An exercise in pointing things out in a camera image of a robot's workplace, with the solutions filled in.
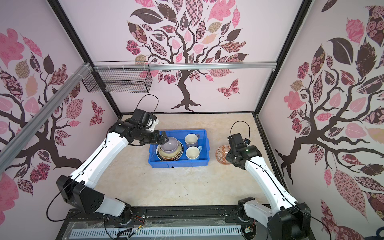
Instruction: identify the blue plastic bin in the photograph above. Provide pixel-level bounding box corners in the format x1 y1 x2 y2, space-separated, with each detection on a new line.
148 129 210 169

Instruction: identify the aluminium rail left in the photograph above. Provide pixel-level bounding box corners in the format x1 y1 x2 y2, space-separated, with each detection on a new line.
1 63 92 173

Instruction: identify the purple mug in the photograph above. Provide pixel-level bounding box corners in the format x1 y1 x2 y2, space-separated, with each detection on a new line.
184 134 200 148

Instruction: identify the aluminium rail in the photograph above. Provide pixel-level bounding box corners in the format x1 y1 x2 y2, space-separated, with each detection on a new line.
93 62 277 72
1 63 92 173

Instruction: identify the black wire basket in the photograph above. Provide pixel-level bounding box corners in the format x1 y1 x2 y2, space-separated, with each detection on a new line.
82 60 153 94

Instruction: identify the aluminium rail back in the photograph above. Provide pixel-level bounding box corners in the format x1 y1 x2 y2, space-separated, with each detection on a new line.
93 62 277 72

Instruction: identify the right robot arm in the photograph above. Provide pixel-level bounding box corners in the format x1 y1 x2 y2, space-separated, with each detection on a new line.
226 146 311 240

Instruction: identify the white vented cable duct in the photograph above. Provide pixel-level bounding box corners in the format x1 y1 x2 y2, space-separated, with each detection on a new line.
66 226 244 240

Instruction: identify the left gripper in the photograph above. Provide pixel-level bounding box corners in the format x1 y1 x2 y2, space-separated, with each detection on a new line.
134 126 169 145

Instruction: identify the cream yellow plate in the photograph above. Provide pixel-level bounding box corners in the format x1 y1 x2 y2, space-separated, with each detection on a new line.
156 141 184 161

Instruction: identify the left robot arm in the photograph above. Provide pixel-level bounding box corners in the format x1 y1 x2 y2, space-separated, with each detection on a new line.
57 119 168 224

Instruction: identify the red patterned bowl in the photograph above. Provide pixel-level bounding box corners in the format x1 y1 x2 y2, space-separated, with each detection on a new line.
215 145 231 165

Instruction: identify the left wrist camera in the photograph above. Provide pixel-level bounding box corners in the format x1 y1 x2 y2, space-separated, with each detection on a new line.
130 109 159 132

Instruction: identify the lavender bowl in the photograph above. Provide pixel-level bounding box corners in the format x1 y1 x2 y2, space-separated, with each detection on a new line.
160 137 179 154

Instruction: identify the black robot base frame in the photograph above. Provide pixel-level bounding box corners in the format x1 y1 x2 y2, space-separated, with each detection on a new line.
56 205 272 240

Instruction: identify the light blue mug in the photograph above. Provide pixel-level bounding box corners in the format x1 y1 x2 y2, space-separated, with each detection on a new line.
186 146 203 160

